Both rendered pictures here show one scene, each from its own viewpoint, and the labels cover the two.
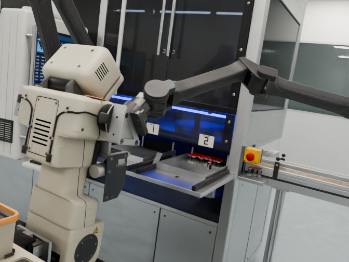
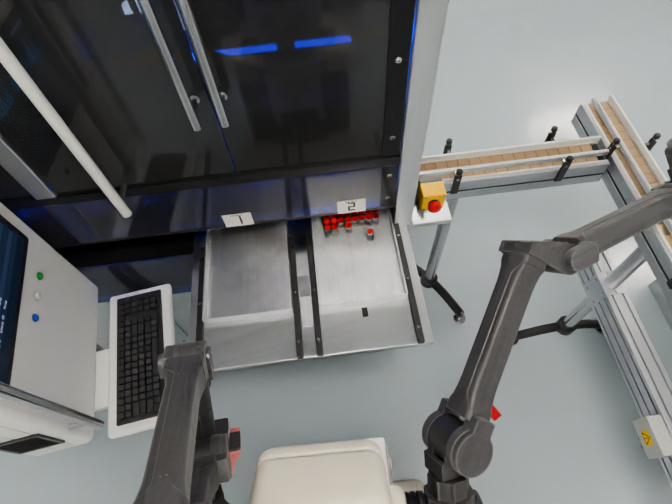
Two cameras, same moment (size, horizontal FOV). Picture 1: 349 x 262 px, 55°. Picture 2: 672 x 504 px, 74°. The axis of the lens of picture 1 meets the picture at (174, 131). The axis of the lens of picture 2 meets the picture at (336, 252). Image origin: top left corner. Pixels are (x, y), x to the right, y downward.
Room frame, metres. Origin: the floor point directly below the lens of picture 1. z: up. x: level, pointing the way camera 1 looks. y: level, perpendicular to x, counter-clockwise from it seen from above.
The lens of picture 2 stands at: (1.07, 0.28, 2.10)
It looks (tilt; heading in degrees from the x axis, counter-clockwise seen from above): 59 degrees down; 330
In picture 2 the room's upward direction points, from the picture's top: 5 degrees counter-clockwise
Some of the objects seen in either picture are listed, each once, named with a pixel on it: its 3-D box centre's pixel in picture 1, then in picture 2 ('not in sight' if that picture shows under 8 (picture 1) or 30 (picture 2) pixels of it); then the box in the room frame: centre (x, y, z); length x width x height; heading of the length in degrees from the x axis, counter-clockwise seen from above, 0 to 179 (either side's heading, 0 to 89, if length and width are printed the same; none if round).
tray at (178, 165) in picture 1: (195, 166); (356, 252); (1.65, -0.13, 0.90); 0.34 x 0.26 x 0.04; 152
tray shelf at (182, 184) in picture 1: (159, 165); (304, 283); (1.67, 0.05, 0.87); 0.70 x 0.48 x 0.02; 62
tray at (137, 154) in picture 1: (141, 151); (247, 265); (1.81, 0.17, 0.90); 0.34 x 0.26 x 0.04; 152
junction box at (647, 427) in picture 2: not in sight; (654, 437); (0.71, -0.64, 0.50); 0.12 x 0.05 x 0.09; 152
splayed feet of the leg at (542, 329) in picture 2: not in sight; (562, 329); (1.14, -0.94, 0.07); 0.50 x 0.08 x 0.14; 62
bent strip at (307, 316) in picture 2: (151, 160); (305, 301); (1.60, 0.09, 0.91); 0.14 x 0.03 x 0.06; 153
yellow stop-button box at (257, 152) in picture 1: (253, 155); (431, 194); (1.64, -0.41, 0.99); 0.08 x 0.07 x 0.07; 152
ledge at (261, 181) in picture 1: (254, 178); (427, 206); (1.66, -0.44, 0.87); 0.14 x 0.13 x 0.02; 152
